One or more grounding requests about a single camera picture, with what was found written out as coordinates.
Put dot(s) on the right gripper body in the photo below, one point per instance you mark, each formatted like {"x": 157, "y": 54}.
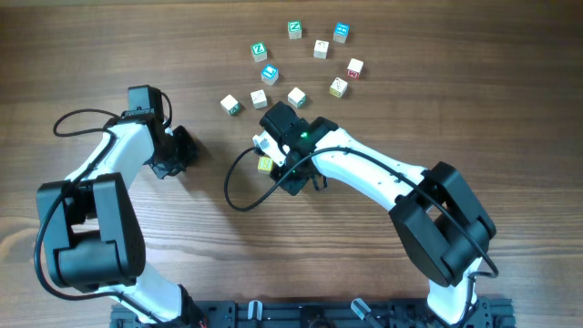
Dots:
{"x": 295, "y": 181}

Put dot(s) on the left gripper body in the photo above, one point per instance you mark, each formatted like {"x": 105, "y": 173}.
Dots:
{"x": 179, "y": 150}

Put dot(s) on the blue block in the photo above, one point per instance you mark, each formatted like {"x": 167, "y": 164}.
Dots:
{"x": 341, "y": 32}
{"x": 270, "y": 74}

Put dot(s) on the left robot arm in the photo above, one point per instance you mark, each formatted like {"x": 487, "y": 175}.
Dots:
{"x": 90, "y": 245}

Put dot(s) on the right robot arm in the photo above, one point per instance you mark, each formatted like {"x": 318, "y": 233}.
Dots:
{"x": 442, "y": 225}

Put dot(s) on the white green block far left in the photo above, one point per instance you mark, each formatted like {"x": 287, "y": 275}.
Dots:
{"x": 230, "y": 104}

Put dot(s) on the white teal block centre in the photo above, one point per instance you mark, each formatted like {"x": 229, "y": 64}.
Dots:
{"x": 296, "y": 97}

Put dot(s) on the yellow sided picture block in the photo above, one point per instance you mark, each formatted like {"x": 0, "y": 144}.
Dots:
{"x": 338, "y": 87}

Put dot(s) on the green Z block left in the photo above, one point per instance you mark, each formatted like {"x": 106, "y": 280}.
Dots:
{"x": 259, "y": 52}

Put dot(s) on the green z block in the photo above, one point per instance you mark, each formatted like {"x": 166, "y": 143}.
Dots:
{"x": 294, "y": 29}
{"x": 259, "y": 52}

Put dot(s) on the red M block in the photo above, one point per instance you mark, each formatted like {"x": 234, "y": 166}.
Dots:
{"x": 354, "y": 69}

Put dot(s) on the green Z block top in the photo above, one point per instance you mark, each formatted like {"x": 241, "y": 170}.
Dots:
{"x": 294, "y": 29}

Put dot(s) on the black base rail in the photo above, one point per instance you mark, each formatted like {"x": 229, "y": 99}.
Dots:
{"x": 497, "y": 313}

